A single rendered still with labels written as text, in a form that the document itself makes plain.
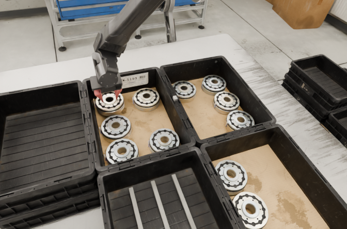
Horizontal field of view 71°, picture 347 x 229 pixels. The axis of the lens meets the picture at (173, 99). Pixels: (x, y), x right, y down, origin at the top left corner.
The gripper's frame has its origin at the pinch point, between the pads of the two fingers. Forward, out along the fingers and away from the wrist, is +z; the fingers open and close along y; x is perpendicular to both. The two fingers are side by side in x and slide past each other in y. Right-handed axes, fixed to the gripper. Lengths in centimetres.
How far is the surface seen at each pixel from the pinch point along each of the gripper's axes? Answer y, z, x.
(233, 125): 40.6, 3.2, -23.0
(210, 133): 32.1, 6.1, -22.1
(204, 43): 66, 20, 51
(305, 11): 259, 67, 148
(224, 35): 84, 20, 56
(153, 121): 13.9, 6.0, -10.7
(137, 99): 10.4, 3.2, -0.5
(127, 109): 6.0, 6.1, -1.8
